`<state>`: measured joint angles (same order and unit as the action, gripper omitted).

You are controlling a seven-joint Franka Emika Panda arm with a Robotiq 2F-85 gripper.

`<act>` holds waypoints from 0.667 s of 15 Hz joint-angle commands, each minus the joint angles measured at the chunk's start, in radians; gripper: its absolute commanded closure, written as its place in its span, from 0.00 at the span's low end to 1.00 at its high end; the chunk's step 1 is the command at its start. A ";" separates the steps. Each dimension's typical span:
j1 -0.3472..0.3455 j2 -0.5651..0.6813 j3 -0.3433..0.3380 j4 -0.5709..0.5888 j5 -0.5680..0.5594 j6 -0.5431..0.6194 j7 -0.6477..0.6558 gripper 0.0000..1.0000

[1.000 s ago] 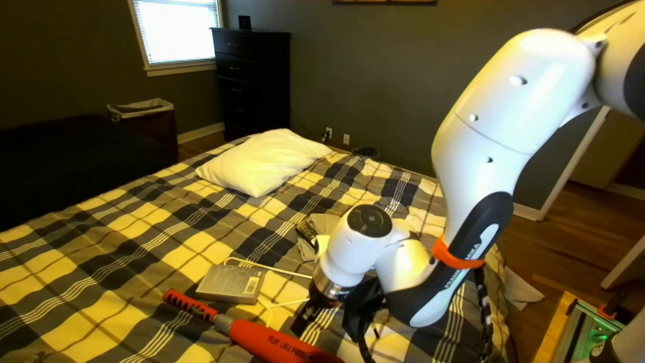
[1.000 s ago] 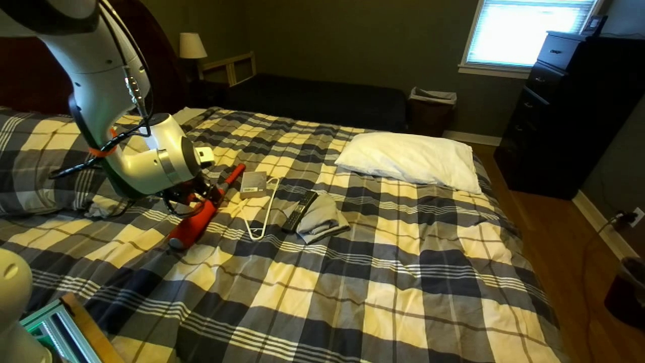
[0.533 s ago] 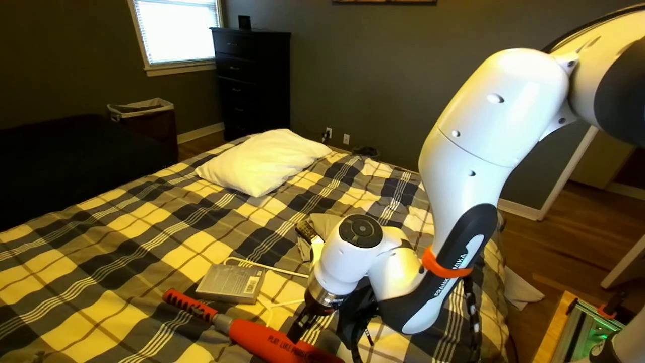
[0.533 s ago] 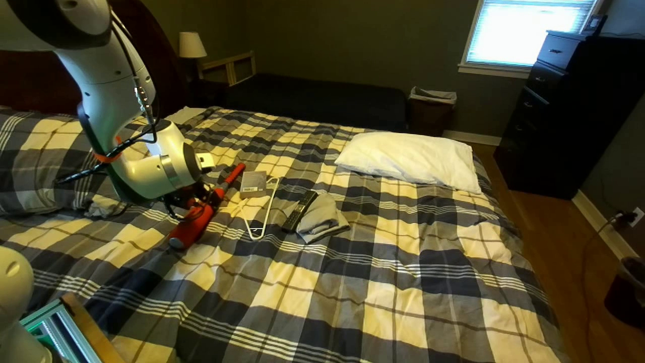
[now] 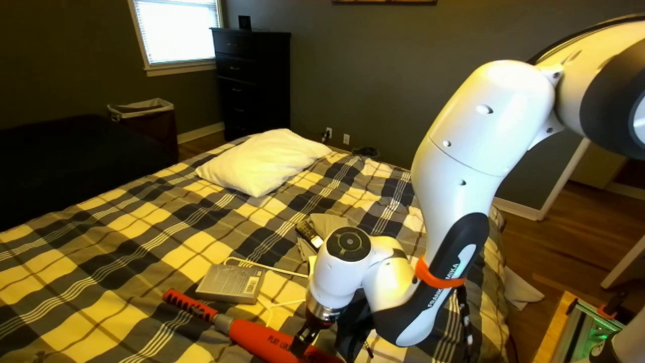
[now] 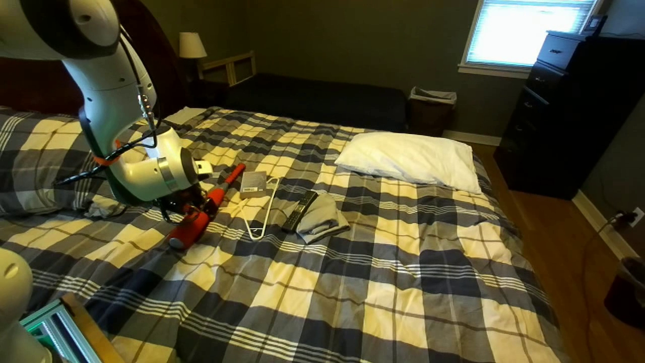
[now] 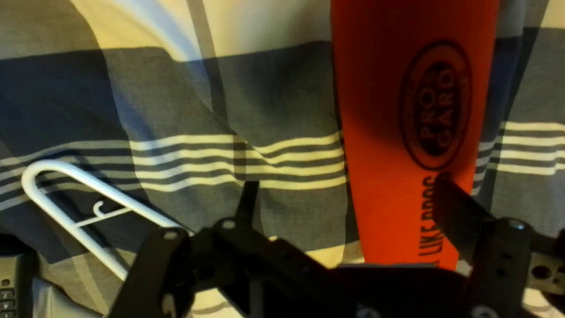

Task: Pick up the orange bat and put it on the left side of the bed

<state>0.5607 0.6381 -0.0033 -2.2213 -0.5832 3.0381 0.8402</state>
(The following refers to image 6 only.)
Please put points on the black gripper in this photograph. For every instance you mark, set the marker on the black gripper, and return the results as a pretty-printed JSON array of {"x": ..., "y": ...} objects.
[{"x": 179, "y": 202}]

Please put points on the orange plastic bat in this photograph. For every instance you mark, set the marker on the orange plastic bat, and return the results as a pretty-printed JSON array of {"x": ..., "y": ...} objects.
[{"x": 198, "y": 216}]

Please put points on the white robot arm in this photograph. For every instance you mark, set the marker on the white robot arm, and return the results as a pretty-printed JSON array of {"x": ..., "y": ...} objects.
[{"x": 86, "y": 39}]

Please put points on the plaid bed comforter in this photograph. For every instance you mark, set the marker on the plaid bed comforter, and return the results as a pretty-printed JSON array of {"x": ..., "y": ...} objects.
[{"x": 421, "y": 273}]

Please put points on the plaid pillow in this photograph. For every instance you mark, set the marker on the plaid pillow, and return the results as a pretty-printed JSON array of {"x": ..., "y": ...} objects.
[{"x": 36, "y": 151}]

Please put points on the folded grey cloth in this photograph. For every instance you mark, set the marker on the folded grey cloth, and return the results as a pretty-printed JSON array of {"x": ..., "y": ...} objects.
[{"x": 321, "y": 220}]

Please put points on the bedside lamp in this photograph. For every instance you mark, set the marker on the bedside lamp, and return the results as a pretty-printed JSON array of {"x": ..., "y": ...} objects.
[{"x": 189, "y": 50}]

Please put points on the dark wooden headboard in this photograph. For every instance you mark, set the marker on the dark wooden headboard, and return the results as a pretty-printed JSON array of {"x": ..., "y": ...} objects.
[{"x": 47, "y": 87}]

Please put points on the white pillow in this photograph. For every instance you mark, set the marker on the white pillow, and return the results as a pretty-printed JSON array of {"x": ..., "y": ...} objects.
[{"x": 411, "y": 158}]

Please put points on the dark laundry basket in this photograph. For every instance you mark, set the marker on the dark laundry basket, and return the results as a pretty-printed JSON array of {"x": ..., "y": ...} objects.
[{"x": 430, "y": 112}]

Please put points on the bright window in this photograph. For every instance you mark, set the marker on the bright window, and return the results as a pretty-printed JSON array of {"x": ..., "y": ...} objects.
[{"x": 507, "y": 34}]

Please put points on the black dresser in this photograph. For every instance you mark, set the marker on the black dresser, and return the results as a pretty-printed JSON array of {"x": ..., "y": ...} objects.
[{"x": 570, "y": 106}]

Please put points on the green metal frame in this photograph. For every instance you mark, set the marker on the green metal frame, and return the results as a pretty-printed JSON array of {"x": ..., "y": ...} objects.
[{"x": 71, "y": 333}]

